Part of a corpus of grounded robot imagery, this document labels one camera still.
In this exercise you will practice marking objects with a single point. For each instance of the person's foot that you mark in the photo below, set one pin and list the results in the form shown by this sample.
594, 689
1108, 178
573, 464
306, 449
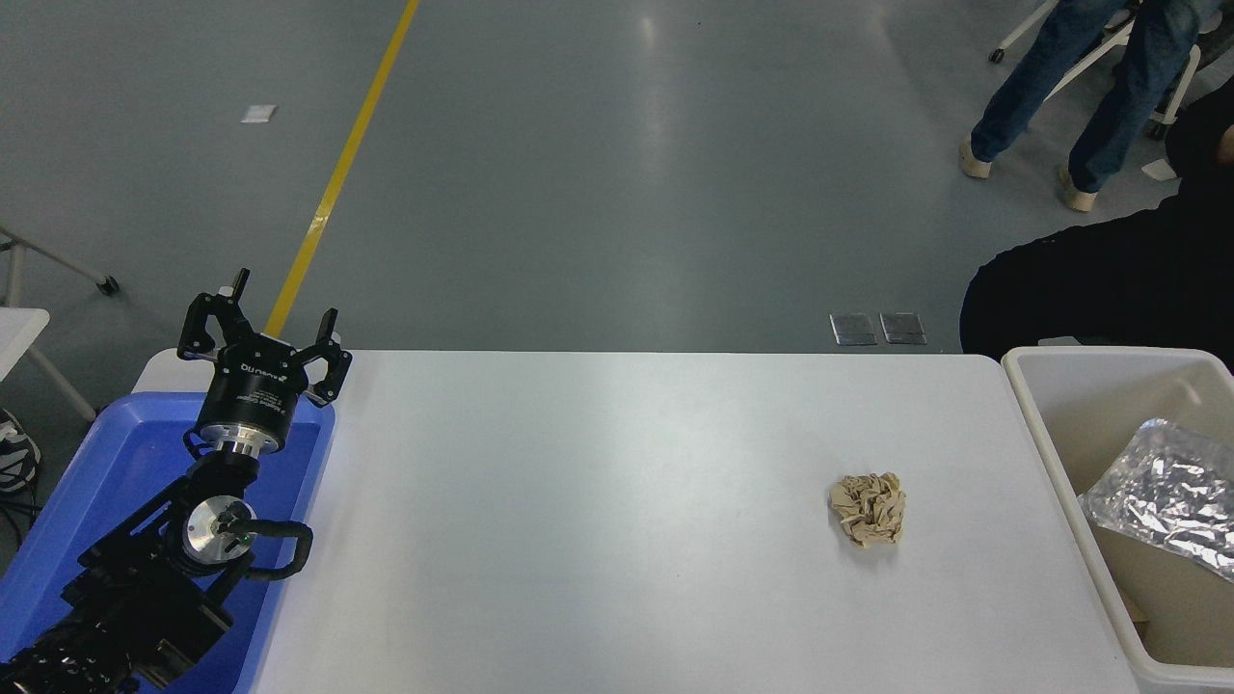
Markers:
17, 453

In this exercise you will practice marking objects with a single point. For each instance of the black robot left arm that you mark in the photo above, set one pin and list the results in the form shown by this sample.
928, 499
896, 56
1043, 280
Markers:
135, 598

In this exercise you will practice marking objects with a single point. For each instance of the silver floor plate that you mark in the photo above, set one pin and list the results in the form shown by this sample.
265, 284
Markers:
852, 329
902, 328

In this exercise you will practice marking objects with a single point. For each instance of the person in dark shape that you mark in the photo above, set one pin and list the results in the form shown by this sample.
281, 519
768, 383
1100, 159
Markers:
1109, 280

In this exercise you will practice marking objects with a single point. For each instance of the standing person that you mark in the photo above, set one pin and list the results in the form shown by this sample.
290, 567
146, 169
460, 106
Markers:
1032, 87

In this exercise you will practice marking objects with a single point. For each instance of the blue plastic tray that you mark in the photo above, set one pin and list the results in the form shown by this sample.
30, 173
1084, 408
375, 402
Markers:
125, 453

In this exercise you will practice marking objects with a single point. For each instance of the silver foil tray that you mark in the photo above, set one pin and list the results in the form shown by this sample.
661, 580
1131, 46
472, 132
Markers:
1171, 496

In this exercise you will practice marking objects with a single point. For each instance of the large pale plastic bin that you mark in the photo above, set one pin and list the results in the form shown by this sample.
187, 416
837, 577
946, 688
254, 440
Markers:
1070, 405

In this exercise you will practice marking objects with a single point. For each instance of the white metal frame with castor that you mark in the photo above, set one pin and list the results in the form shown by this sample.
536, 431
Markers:
58, 262

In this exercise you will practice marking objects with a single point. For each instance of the small white table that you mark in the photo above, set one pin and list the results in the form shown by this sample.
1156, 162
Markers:
14, 333

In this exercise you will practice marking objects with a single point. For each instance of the crumpled tan paper ball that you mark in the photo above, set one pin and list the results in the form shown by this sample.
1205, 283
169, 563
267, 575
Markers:
868, 511

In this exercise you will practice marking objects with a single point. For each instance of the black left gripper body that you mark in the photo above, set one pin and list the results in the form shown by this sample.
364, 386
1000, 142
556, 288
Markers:
253, 397

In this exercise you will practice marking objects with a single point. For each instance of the white chair base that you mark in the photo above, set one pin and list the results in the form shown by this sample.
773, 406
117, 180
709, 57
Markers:
1022, 29

